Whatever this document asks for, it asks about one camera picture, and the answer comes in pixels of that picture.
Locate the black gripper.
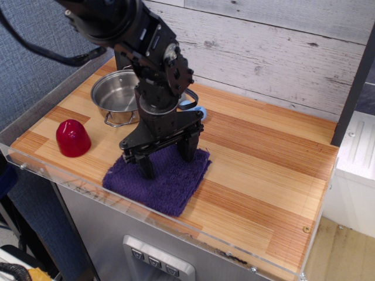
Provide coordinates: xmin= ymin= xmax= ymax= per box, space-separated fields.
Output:
xmin=120 ymin=101 xmax=203 ymax=179

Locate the purple cloth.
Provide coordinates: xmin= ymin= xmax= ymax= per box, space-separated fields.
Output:
xmin=103 ymin=145 xmax=211 ymax=217

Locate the blue grey toy scoop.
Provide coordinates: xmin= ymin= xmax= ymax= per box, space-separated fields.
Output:
xmin=178 ymin=89 xmax=207 ymax=121

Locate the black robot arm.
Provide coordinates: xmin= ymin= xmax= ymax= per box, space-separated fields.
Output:
xmin=61 ymin=1 xmax=203 ymax=179

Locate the stainless steel pot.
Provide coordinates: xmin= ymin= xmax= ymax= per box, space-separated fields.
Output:
xmin=90 ymin=69 xmax=139 ymax=128

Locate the red plastic dome cup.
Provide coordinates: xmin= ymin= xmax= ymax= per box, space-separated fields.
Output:
xmin=56 ymin=119 xmax=91 ymax=157

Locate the stainless steel cabinet front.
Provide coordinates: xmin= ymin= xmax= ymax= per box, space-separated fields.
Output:
xmin=57 ymin=184 xmax=265 ymax=280

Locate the silver button control panel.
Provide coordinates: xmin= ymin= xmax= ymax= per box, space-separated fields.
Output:
xmin=122 ymin=235 xmax=196 ymax=280

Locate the yellow black object bottom-left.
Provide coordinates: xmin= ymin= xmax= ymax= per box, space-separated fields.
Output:
xmin=1 ymin=262 xmax=52 ymax=281

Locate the white side cabinet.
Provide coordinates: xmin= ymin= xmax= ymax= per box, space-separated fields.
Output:
xmin=323 ymin=111 xmax=374 ymax=237

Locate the dark left frame post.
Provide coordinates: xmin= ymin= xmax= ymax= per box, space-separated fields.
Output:
xmin=114 ymin=51 xmax=132 ymax=70

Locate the dark frame post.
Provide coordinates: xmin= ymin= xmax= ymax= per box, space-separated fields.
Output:
xmin=330 ymin=25 xmax=374 ymax=147
xmin=114 ymin=51 xmax=132 ymax=70

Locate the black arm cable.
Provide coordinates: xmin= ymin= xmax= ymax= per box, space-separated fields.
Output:
xmin=0 ymin=5 xmax=107 ymax=67

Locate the dark right frame post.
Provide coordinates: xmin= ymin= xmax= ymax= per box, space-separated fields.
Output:
xmin=330 ymin=25 xmax=374 ymax=147

